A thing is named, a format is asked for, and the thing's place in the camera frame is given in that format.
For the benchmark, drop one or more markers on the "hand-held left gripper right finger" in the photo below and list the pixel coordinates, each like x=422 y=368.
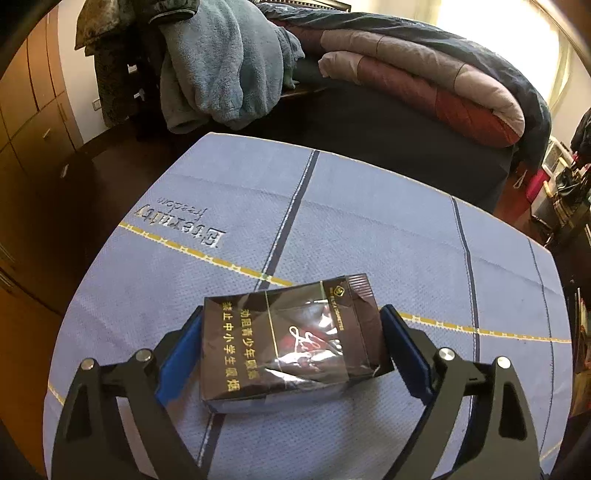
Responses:
x=408 y=355

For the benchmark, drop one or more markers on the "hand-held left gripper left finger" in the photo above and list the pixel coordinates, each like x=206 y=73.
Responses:
x=178 y=364

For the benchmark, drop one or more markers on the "dark brown cigarette pack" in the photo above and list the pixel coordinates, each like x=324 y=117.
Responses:
x=286 y=350

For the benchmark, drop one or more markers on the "table with blue cloth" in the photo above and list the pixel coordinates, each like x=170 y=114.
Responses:
x=369 y=230

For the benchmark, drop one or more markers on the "bed with dark sheet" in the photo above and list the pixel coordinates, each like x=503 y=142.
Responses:
x=415 y=166

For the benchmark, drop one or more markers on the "pink storage box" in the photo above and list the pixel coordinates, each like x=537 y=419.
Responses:
x=535 y=187

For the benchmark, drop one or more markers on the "pink and red quilt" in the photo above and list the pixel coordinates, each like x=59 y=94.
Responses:
x=415 y=74

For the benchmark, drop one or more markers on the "hanging black clothes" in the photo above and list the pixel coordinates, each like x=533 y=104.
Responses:
x=582 y=131

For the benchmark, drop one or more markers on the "brown wooden wardrobe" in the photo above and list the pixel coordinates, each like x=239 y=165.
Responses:
x=27 y=115

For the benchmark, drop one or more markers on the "light blue fleece robe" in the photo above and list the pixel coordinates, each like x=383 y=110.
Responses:
x=221 y=60

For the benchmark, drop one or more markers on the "dark patterned garment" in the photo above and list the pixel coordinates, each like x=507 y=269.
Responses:
x=115 y=46

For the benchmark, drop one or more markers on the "white wall socket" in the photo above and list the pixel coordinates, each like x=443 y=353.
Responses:
x=97 y=105

